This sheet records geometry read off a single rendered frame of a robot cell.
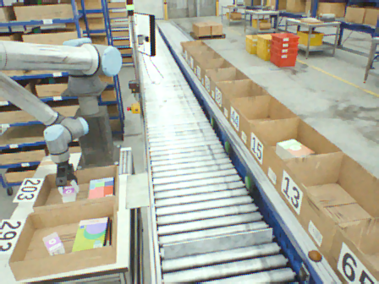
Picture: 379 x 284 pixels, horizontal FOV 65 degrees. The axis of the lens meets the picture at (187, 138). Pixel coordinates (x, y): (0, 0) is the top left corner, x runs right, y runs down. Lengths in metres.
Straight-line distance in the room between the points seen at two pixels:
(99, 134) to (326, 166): 1.24
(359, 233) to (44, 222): 1.29
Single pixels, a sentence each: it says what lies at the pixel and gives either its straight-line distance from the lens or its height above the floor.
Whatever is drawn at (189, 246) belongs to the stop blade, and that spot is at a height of 0.78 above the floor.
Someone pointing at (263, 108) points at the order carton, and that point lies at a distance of 2.11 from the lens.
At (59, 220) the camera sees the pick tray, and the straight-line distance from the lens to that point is 1.56.
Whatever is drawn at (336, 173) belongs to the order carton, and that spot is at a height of 0.94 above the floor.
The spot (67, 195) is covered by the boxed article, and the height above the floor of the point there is 0.80.
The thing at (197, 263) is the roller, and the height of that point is 0.74.
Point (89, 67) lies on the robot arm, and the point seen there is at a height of 1.40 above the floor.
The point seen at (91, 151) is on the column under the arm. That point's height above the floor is 0.85.
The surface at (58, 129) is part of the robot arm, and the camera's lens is 1.53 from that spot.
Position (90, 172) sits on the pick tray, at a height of 0.82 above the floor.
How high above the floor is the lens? 1.73
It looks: 27 degrees down
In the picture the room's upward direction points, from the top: 3 degrees counter-clockwise
